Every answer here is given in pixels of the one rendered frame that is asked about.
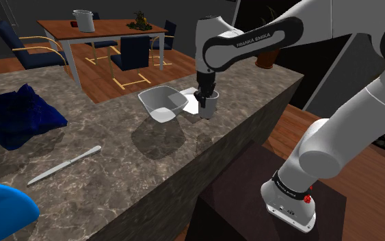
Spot blue chair with armrests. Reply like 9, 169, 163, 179
0, 20, 72, 76

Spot dark blue cloth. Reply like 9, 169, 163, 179
0, 83, 68, 151

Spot blue dining chair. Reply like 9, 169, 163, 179
109, 35, 152, 90
149, 19, 178, 67
84, 12, 119, 66

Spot grey square bowl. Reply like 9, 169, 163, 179
137, 86, 189, 124

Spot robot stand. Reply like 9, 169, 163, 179
185, 140, 348, 241

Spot bright blue rounded object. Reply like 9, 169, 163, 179
0, 179, 41, 241

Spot grey cup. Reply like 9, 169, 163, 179
198, 90, 220, 120

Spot silver table knife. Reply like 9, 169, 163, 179
26, 144, 103, 187

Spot wooden dining table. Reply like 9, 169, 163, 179
36, 9, 169, 92

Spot potted plant in brown pot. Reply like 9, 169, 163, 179
254, 5, 282, 71

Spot white napkin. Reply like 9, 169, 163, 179
178, 87, 201, 116

